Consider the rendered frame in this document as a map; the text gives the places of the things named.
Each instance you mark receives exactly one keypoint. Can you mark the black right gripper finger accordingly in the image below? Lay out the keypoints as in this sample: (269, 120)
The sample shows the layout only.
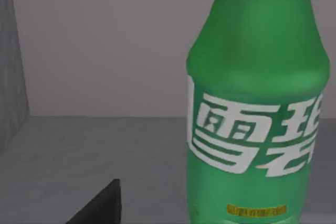
(105, 205)

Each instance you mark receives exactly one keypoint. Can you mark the green bottle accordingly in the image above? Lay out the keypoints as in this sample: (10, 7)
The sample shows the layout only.
(257, 103)

